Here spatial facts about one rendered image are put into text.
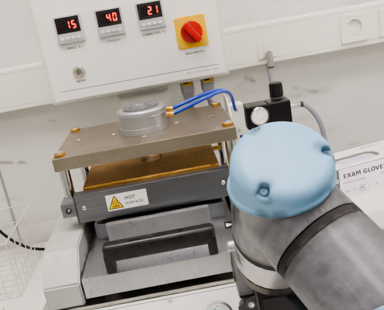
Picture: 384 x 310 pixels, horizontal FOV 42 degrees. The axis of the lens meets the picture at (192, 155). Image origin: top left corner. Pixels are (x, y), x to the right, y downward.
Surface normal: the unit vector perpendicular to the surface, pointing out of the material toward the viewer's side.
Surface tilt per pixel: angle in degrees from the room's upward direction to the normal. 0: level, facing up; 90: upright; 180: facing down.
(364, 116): 90
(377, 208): 0
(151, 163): 0
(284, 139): 35
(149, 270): 90
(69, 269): 40
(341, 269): 50
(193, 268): 90
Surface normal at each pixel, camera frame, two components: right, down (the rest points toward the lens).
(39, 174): 0.11, 0.28
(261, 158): -0.09, -0.61
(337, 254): -0.33, -0.44
